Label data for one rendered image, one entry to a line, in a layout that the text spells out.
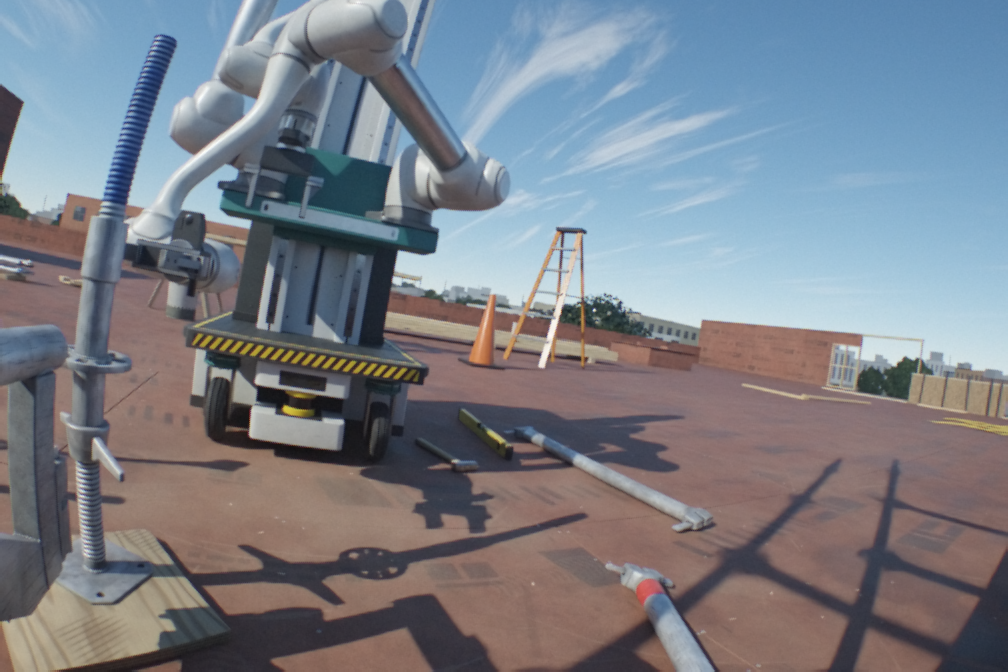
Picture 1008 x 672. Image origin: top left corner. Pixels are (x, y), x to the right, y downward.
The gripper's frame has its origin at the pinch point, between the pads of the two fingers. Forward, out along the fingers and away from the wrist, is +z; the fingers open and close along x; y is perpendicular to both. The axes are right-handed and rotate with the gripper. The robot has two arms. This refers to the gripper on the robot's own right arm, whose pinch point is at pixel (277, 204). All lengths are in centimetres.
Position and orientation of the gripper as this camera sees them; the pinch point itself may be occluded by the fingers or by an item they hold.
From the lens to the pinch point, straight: 124.2
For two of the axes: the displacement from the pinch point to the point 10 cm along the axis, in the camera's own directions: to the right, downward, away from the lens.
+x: -9.1, -1.8, -3.8
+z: -1.7, 9.8, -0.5
